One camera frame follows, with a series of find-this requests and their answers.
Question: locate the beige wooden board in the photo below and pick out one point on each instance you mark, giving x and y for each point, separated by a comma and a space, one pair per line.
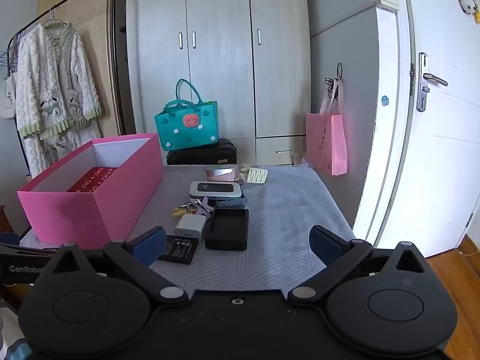
97, 63

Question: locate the yellow star hair clip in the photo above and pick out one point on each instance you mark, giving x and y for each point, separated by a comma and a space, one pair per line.
179, 212

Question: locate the white door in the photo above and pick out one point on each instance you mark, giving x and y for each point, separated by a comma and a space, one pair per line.
442, 157

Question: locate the square pink compact case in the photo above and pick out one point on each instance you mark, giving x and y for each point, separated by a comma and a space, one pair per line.
221, 174

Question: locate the light wood wardrobe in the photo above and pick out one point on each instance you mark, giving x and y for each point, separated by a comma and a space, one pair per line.
225, 82

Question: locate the pink shopping bag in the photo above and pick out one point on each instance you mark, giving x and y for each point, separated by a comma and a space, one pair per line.
326, 146

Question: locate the white charger adapter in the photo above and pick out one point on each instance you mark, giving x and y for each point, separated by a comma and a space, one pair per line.
189, 227

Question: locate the black silicone case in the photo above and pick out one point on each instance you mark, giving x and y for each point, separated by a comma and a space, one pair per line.
227, 232

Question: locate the pink cardboard box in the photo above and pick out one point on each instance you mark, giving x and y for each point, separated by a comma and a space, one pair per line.
93, 210

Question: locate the panda plush toy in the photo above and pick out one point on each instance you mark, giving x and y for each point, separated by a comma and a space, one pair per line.
468, 5

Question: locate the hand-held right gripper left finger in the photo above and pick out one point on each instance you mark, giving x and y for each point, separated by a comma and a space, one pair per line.
150, 245

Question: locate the black suitcase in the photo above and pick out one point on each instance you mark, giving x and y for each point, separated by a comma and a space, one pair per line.
210, 155

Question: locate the black battery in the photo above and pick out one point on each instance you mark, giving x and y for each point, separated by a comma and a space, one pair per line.
178, 249

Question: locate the black clothes rack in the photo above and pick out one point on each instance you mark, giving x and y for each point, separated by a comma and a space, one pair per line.
114, 15

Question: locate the white comb clip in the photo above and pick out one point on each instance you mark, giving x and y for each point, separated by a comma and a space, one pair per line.
257, 175

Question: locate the white fluffy robe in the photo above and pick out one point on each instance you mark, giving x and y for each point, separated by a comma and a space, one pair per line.
48, 82

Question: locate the red glasses-print box liner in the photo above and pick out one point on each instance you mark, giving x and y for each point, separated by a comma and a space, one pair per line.
90, 182

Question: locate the small blue sticker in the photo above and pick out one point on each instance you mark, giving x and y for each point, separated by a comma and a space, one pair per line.
384, 100

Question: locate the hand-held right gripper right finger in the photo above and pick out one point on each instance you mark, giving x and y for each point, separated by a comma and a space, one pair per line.
326, 242

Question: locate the white tote bag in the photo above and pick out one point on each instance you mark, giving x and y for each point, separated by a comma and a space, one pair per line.
8, 97

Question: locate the teal felt handbag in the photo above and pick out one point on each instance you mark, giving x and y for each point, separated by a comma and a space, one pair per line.
172, 129

